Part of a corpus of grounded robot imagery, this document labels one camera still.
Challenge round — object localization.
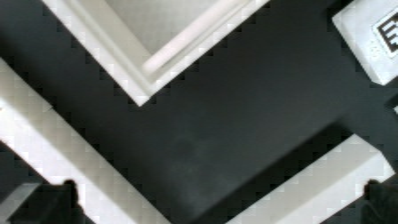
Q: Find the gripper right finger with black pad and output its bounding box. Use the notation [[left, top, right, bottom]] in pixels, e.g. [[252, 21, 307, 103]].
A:
[[342, 179, 398, 224]]

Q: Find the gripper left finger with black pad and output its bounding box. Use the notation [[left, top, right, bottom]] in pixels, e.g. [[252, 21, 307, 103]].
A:
[[0, 180, 94, 224]]

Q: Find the white cabinet body box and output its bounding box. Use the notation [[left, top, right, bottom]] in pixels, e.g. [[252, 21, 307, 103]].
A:
[[40, 0, 270, 105]]

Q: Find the white cabinet top block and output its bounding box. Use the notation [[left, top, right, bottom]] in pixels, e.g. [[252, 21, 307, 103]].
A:
[[332, 0, 398, 85]]

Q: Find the white L-shaped obstacle frame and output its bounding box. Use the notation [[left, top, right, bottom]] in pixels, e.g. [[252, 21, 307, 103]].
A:
[[0, 59, 394, 224]]

